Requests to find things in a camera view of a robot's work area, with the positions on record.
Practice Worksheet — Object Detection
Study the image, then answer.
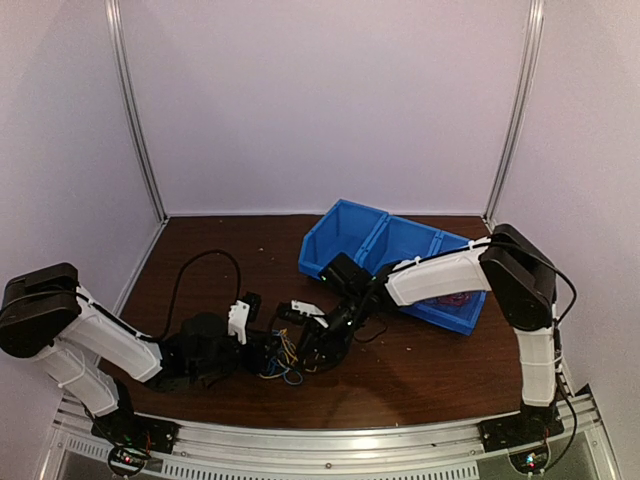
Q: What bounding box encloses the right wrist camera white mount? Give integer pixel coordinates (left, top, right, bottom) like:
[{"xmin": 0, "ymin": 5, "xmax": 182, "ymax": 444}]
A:
[{"xmin": 276, "ymin": 300, "xmax": 329, "ymax": 328}]

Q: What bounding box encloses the left aluminium frame post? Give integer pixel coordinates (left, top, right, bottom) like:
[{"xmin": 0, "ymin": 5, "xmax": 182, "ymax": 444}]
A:
[{"xmin": 104, "ymin": 0, "xmax": 168, "ymax": 223}]

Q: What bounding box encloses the blue cable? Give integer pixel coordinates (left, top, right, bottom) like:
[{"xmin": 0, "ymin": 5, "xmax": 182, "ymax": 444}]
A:
[{"xmin": 257, "ymin": 327, "xmax": 306, "ymax": 386}]

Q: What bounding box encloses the blue bin middle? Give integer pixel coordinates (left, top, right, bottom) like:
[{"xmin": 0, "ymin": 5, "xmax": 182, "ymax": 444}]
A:
[{"xmin": 356, "ymin": 216, "xmax": 440, "ymax": 273}]

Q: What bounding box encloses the blue bin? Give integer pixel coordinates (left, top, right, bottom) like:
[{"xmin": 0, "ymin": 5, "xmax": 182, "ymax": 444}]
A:
[
  {"xmin": 400, "ymin": 230, "xmax": 487, "ymax": 336},
  {"xmin": 298, "ymin": 199, "xmax": 389, "ymax": 279},
  {"xmin": 356, "ymin": 216, "xmax": 440, "ymax": 273}
]

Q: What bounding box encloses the front aluminium rail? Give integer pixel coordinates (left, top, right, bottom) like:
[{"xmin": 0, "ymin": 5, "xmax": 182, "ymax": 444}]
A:
[{"xmin": 35, "ymin": 393, "xmax": 625, "ymax": 479}]

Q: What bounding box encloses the red cable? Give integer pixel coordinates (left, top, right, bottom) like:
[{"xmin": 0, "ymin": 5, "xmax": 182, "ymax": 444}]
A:
[{"xmin": 432, "ymin": 293, "xmax": 474, "ymax": 311}]

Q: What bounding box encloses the blue bin near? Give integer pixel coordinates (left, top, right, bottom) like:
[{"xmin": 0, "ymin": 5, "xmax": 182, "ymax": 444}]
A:
[{"xmin": 400, "ymin": 230, "xmax": 487, "ymax": 336}]

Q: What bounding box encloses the right aluminium frame post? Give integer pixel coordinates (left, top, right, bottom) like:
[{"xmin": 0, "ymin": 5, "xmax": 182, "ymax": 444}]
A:
[{"xmin": 483, "ymin": 0, "xmax": 545, "ymax": 231}]

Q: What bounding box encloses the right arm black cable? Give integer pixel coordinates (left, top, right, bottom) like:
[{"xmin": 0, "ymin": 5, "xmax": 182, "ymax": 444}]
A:
[{"xmin": 269, "ymin": 239, "xmax": 579, "ymax": 446}]

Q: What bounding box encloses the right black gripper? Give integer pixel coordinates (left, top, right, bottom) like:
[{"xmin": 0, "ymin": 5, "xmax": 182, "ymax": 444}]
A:
[{"xmin": 295, "ymin": 292, "xmax": 368, "ymax": 371}]

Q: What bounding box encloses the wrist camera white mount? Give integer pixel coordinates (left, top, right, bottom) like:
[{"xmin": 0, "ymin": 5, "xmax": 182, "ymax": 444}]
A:
[
  {"xmin": 227, "ymin": 300, "xmax": 250, "ymax": 345},
  {"xmin": 276, "ymin": 300, "xmax": 329, "ymax": 328}
]

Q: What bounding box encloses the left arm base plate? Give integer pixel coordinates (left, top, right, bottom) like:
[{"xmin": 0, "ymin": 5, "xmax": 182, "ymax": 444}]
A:
[{"xmin": 91, "ymin": 414, "xmax": 179, "ymax": 454}]

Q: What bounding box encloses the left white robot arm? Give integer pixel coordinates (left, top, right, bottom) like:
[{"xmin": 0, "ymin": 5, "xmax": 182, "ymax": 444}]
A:
[{"xmin": 1, "ymin": 262, "xmax": 261, "ymax": 445}]

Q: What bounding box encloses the blue bin far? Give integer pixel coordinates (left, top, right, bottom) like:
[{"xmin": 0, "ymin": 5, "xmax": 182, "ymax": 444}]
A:
[{"xmin": 298, "ymin": 199, "xmax": 389, "ymax": 279}]

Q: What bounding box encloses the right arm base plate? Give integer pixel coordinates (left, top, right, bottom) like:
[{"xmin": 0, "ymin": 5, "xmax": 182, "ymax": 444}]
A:
[{"xmin": 478, "ymin": 411, "xmax": 564, "ymax": 453}]

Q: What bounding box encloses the yellow cable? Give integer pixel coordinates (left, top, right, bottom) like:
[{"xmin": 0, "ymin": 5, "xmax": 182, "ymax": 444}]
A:
[{"xmin": 269, "ymin": 327, "xmax": 306, "ymax": 376}]

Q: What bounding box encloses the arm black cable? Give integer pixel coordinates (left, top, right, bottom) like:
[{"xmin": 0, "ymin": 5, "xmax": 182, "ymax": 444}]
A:
[
  {"xmin": 139, "ymin": 249, "xmax": 244, "ymax": 346},
  {"xmin": 269, "ymin": 239, "xmax": 579, "ymax": 446}
]

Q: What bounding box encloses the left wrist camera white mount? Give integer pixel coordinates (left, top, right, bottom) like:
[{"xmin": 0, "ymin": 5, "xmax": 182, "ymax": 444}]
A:
[{"xmin": 227, "ymin": 300, "xmax": 250, "ymax": 345}]

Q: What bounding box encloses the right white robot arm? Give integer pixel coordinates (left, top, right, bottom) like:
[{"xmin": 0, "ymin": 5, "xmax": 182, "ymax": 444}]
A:
[{"xmin": 297, "ymin": 224, "xmax": 561, "ymax": 442}]

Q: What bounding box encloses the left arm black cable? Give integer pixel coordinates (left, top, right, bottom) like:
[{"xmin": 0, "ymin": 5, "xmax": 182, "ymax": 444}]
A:
[{"xmin": 139, "ymin": 249, "xmax": 244, "ymax": 346}]

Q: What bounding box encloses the aluminium frame post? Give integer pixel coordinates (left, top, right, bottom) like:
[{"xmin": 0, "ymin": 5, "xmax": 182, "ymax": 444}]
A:
[
  {"xmin": 483, "ymin": 0, "xmax": 545, "ymax": 231},
  {"xmin": 104, "ymin": 0, "xmax": 168, "ymax": 223}
]

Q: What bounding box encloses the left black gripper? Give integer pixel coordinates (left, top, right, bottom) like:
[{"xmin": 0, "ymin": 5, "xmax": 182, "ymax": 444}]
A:
[{"xmin": 190, "ymin": 327, "xmax": 284, "ymax": 382}]

